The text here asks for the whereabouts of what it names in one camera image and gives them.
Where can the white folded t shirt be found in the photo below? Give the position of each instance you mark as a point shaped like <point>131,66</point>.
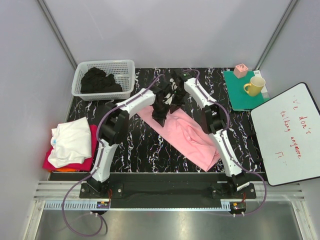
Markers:
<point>71,142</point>

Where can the black t shirt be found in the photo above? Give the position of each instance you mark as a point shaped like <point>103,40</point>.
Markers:
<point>96,81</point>

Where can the yellow mug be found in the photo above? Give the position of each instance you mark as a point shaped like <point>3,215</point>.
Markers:
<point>255,85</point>

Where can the white plastic basket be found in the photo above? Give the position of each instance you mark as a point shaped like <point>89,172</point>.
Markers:
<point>124,74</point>

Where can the white whiteboard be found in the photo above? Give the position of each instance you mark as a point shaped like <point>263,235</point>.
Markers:
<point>287,129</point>

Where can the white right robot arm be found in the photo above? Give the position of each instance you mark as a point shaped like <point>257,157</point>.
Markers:
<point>214,122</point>

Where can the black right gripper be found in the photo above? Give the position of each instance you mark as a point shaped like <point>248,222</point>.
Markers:
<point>175,105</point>

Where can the green cutting mat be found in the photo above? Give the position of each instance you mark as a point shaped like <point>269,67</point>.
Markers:
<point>239,99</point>

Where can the pink cube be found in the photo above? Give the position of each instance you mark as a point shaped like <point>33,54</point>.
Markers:
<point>240,70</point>

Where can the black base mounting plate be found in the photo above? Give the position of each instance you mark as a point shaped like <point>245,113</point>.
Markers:
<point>175,184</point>

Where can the orange folded t shirt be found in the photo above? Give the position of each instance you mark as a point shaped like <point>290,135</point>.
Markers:
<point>65,170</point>

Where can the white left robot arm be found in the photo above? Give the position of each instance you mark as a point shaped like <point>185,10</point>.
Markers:
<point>113,127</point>

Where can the magenta folded t shirt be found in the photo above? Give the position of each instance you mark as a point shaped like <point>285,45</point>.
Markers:
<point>86,165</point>

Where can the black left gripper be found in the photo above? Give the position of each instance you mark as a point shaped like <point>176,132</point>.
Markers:
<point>160,118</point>

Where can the white slotted cable duct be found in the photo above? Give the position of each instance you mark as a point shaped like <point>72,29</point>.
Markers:
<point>94,205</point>

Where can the pink t shirt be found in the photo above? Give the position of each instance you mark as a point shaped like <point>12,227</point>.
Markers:
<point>186,136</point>

